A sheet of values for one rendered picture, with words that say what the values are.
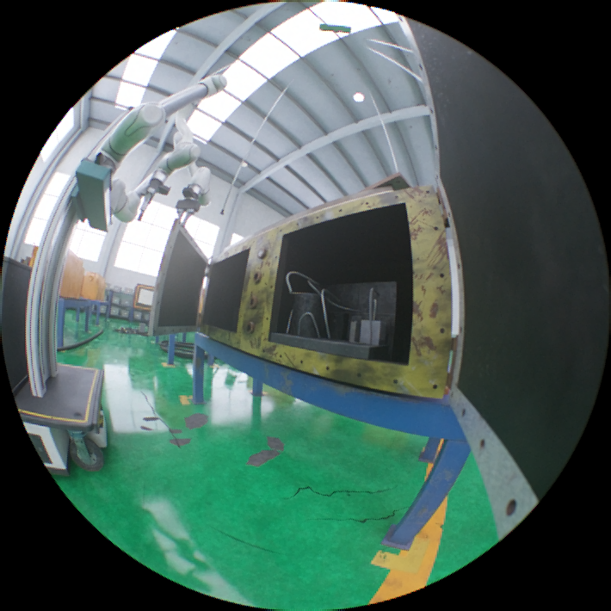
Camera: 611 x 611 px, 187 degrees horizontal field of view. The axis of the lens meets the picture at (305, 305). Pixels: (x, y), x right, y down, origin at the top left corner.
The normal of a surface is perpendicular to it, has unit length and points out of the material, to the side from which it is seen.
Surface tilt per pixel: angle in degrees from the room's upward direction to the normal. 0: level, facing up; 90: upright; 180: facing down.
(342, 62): 180
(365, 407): 90
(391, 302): 90
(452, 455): 90
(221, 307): 90
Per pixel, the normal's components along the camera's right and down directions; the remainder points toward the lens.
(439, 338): -0.64, -0.16
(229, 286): 0.76, 0.00
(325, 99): -0.11, 0.99
